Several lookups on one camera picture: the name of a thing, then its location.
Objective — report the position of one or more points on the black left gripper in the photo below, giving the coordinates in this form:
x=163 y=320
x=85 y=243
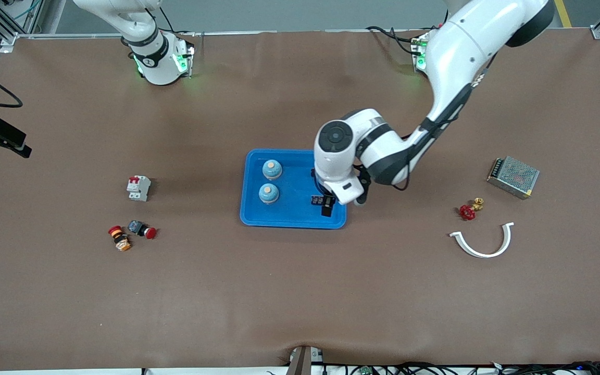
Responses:
x=325 y=202

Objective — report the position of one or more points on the blue call bell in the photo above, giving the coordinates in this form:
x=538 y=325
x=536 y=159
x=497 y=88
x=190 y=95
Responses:
x=272 y=170
x=269 y=194

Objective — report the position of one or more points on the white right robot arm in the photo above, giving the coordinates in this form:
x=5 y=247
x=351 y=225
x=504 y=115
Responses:
x=157 y=62

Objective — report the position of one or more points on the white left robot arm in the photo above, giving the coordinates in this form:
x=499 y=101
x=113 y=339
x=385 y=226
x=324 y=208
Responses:
x=466 y=47

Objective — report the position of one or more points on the blue plastic tray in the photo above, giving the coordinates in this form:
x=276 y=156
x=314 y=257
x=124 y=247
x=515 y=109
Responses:
x=295 y=208

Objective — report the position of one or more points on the brown table mat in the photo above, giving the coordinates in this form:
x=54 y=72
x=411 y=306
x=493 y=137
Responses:
x=300 y=291

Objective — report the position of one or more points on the white red circuit breaker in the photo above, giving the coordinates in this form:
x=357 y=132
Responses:
x=138 y=188

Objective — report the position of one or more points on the orange red push button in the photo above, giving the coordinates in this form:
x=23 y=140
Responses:
x=119 y=238

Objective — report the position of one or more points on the white curved plastic clip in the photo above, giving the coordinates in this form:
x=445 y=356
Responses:
x=485 y=254

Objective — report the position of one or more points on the red emergency stop button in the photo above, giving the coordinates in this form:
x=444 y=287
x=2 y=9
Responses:
x=141 y=228

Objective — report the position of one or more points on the metal mesh power supply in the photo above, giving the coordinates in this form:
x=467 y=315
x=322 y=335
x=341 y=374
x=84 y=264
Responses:
x=513 y=177

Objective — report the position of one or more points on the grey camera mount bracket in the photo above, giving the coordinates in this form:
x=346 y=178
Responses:
x=302 y=362

